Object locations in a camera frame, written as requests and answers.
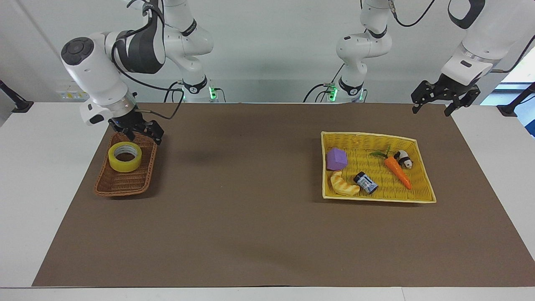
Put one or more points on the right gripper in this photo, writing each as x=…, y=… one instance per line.
x=123, y=120

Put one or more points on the black stand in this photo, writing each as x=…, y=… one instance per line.
x=16, y=102
x=514, y=105

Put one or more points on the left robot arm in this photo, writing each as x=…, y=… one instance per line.
x=363, y=46

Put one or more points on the yellow tape roll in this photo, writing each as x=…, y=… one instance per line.
x=124, y=164

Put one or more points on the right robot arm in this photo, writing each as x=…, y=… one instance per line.
x=94, y=77

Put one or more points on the yellow woven basket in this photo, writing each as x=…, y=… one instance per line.
x=376, y=184

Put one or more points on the panda toy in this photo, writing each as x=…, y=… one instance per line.
x=403, y=158

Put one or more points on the croissant toy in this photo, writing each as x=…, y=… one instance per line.
x=343, y=186

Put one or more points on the brown wicker basket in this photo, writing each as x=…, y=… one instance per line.
x=125, y=182

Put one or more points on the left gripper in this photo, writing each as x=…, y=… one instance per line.
x=453, y=85

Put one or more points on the small blue bottle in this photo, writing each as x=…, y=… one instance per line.
x=366, y=183

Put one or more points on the orange carrot toy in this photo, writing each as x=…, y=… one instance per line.
x=398, y=171

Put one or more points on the purple block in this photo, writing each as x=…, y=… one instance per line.
x=337, y=159

